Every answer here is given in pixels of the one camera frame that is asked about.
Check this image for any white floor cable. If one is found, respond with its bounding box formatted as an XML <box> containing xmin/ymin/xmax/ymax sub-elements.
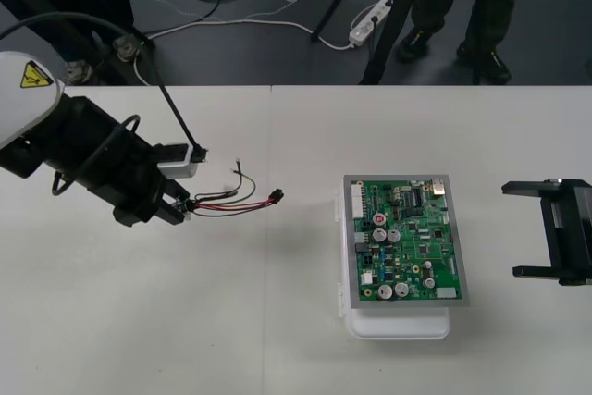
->
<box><xmin>132</xmin><ymin>19</ymin><xmax>357</xmax><ymax>87</ymax></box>

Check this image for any black left wrist camera cable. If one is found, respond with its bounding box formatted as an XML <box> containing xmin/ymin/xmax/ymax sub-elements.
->
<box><xmin>0</xmin><ymin>13</ymin><xmax>209</xmax><ymax>165</ymax></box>

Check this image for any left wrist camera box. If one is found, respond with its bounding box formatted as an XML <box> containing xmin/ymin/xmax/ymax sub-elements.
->
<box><xmin>150</xmin><ymin>142</ymin><xmax>198</xmax><ymax>179</ymax></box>

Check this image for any red black green cable bundle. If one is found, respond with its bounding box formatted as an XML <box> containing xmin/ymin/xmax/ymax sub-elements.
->
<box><xmin>178</xmin><ymin>156</ymin><xmax>286</xmax><ymax>223</ymax></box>

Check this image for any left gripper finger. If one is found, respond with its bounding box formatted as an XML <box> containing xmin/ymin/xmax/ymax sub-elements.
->
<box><xmin>154</xmin><ymin>203</ymin><xmax>191</xmax><ymax>227</ymax></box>
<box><xmin>161</xmin><ymin>178</ymin><xmax>192</xmax><ymax>203</ymax></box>

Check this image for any black tripod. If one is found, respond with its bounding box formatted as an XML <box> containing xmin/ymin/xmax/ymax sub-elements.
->
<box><xmin>309</xmin><ymin>0</ymin><xmax>485</xmax><ymax>86</ymax></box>

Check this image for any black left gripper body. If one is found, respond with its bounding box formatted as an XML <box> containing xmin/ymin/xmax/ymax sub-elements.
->
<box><xmin>85</xmin><ymin>128</ymin><xmax>164</xmax><ymax>228</ymax></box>

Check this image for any white power strip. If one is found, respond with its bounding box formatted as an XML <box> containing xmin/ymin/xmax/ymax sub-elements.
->
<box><xmin>349</xmin><ymin>0</ymin><xmax>394</xmax><ymax>48</ymax></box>

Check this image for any green circuit board grey frame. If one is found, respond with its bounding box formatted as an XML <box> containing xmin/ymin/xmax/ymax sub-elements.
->
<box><xmin>342</xmin><ymin>174</ymin><xmax>473</xmax><ymax>311</ymax></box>

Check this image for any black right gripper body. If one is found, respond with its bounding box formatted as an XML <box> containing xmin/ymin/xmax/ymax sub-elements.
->
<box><xmin>540</xmin><ymin>177</ymin><xmax>592</xmax><ymax>288</ymax></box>

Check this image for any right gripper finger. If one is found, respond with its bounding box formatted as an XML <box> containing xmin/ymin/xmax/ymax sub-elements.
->
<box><xmin>512</xmin><ymin>265</ymin><xmax>561</xmax><ymax>279</ymax></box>
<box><xmin>501</xmin><ymin>179</ymin><xmax>549</xmax><ymax>198</ymax></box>

